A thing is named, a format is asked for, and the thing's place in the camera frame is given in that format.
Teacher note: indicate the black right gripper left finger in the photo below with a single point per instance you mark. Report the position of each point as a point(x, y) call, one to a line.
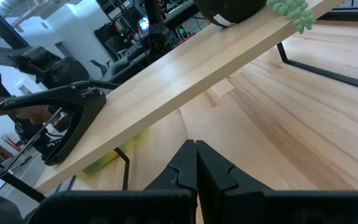
point(182, 168)

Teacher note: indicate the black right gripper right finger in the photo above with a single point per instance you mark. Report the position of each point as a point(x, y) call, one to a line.
point(216, 174)

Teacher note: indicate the yellow translucent pencil case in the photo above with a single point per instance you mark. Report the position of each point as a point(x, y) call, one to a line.
point(110, 155)

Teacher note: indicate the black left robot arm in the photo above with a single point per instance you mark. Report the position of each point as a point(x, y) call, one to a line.
point(158, 34)

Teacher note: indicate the wooden riser shelf black legs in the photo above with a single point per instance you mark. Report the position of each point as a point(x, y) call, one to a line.
point(182, 74)

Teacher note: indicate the black stapler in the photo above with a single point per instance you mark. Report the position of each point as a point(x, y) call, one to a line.
point(85, 102)

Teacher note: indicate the red cased phone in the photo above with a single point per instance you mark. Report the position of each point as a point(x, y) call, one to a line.
point(144, 25)

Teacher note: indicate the person's hand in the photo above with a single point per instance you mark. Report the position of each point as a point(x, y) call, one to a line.
point(33, 115)

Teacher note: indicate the succulent plant in black pot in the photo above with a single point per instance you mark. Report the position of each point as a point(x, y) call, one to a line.
point(228, 12)

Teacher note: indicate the black structural beam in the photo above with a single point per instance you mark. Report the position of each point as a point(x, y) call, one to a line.
point(2, 25)

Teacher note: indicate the black aluminium table frame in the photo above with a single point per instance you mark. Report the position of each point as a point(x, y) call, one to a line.
point(346, 16)

